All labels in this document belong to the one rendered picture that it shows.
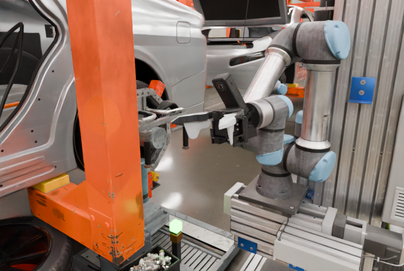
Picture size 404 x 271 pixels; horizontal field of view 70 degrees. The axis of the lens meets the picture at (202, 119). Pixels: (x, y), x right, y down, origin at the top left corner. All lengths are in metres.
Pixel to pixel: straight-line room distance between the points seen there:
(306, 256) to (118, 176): 0.72
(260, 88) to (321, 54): 0.21
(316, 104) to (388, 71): 0.29
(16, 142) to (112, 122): 0.57
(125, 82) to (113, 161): 0.30
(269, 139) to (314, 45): 0.34
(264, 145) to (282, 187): 0.39
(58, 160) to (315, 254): 1.22
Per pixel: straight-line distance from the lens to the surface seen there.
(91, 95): 1.11
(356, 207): 1.34
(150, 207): 2.27
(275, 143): 0.82
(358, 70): 1.19
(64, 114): 1.60
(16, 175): 1.56
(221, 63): 4.08
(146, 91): 1.81
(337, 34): 0.98
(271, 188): 1.17
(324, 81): 1.01
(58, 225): 1.63
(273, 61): 1.01
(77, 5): 1.12
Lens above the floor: 1.40
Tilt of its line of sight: 15 degrees down
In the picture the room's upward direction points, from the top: straight up
